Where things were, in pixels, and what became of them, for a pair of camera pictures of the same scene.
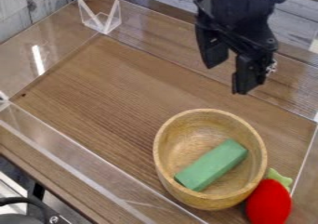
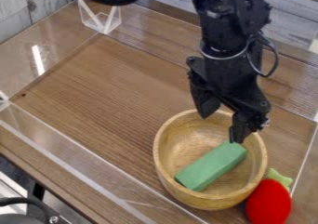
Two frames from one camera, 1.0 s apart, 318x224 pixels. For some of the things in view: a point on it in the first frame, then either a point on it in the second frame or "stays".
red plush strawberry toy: x=269 y=203 stays
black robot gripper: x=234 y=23 to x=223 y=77
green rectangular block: x=196 y=176 stays
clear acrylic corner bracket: x=100 y=21 stays
